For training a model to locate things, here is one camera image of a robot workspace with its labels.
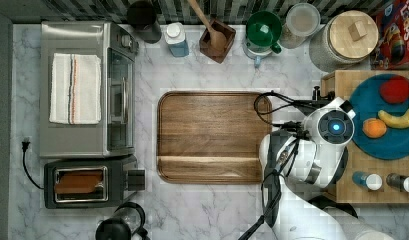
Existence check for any red cereal box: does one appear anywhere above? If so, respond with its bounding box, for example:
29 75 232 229
370 0 409 70

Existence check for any black power plug cable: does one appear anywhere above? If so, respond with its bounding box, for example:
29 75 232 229
21 140 45 190

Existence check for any wooden spoon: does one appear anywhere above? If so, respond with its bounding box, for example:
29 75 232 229
187 0 227 52

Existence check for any paper towel roll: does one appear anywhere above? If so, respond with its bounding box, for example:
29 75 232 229
336 215 395 240

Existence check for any toast slice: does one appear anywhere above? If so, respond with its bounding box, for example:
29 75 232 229
54 171 103 194

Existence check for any clear jar translucent lid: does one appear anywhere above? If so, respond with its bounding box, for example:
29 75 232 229
279 3 321 49

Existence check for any wooden drawer cabinet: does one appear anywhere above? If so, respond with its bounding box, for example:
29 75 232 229
321 70 409 204

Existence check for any light blue mug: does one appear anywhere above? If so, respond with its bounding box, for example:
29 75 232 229
242 38 272 69

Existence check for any black cylindrical canister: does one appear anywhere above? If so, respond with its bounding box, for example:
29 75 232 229
127 0 162 44

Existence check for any orange fruit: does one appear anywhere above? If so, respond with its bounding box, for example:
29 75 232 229
362 118 387 139

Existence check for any black paper towel holder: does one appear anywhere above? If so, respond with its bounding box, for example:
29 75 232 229
306 195 359 219

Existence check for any glass jar wooden lid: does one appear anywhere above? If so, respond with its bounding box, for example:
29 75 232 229
309 10 379 72

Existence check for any striped white dish towel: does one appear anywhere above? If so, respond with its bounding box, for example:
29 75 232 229
49 53 102 125

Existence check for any stainless toaster oven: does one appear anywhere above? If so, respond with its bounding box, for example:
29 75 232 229
40 21 138 158

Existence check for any red apple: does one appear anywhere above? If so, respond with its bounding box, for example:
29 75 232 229
379 75 409 104

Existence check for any blue spice shaker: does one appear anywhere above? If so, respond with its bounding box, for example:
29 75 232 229
352 171 383 191

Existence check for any green mug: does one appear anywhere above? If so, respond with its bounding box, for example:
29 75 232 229
245 11 282 54

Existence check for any blue bottle white cap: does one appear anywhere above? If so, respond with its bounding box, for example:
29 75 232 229
164 22 189 57

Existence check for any wooden serving tray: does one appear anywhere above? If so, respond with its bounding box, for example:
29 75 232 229
157 91 272 184

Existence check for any black drawer handle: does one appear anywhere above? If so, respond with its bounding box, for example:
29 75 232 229
312 86 335 101

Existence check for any dark spice shaker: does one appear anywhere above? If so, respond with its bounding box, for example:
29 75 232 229
386 173 409 193

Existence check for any yellow banana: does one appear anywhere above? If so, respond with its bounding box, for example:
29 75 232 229
378 108 409 129

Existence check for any blue plate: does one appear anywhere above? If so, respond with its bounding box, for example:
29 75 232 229
349 74 409 160

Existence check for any brown wooden utensil holder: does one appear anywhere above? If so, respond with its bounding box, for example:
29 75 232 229
199 19 236 63

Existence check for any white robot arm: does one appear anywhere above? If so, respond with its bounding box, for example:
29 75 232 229
257 97 355 240

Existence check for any black slot toaster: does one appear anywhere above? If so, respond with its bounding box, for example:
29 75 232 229
44 155 145 209

